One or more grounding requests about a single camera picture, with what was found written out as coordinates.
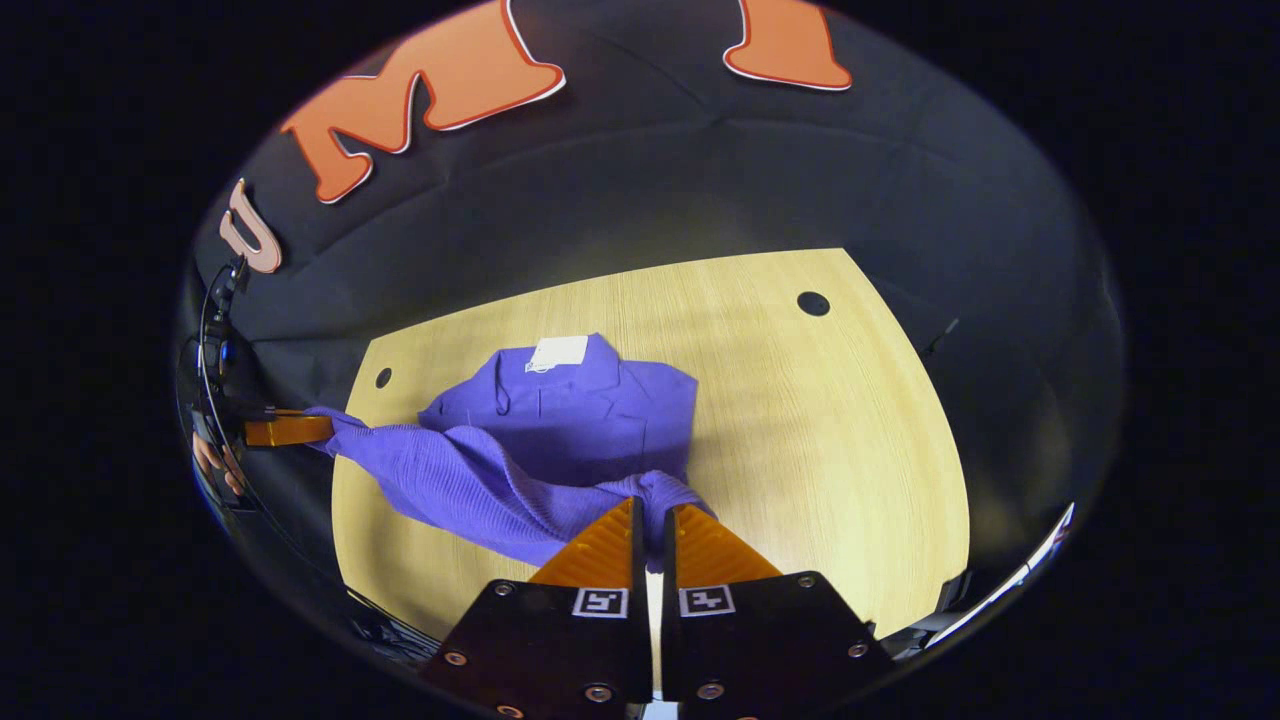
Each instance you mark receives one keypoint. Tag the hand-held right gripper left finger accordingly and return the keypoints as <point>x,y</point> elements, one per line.
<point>637,600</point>

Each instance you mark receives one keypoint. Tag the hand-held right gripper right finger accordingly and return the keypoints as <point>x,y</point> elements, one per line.
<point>668,600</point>

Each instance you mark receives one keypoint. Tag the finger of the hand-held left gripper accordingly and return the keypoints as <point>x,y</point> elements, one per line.
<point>290,431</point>

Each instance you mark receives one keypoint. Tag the purple knit garment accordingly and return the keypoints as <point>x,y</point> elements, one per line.
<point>560,420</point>

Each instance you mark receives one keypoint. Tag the black backdrop cloth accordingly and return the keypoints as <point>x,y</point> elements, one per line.
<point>700,200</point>

